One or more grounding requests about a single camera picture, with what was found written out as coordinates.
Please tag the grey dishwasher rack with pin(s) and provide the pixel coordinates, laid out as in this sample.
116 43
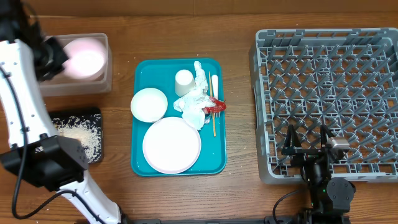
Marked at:
345 79

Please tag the pile of white rice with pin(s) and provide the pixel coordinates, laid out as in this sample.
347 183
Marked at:
85 128

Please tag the white bowl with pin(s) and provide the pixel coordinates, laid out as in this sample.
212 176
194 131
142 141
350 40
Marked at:
149 105

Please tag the pink bowl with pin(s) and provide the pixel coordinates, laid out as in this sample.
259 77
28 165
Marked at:
87 58

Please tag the wooden chopstick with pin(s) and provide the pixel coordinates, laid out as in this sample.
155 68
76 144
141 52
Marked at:
212 113

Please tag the pink round plate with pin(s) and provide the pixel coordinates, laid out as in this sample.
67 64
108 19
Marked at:
171 145

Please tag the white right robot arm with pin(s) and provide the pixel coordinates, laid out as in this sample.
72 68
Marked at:
330 196

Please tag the white plastic fork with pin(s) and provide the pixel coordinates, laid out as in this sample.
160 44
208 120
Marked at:
215 82

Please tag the teal serving tray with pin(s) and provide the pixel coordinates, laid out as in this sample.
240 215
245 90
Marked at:
160 74

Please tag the twisted white napkin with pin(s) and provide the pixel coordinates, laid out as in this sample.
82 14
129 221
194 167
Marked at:
200 79

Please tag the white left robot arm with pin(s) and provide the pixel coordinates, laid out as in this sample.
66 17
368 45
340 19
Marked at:
38 154

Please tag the red snack wrapper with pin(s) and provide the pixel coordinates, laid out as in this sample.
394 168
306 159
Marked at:
217 108

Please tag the black food waste tray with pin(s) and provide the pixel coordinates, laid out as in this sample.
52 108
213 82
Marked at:
78 111

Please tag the white paper cup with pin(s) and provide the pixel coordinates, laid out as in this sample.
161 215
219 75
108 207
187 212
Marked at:
184 82

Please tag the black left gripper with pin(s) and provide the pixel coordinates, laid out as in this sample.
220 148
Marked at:
60 58

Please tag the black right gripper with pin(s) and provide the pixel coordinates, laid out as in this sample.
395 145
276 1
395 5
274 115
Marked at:
292 146

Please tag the clear plastic bin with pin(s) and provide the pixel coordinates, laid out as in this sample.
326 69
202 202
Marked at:
61 85

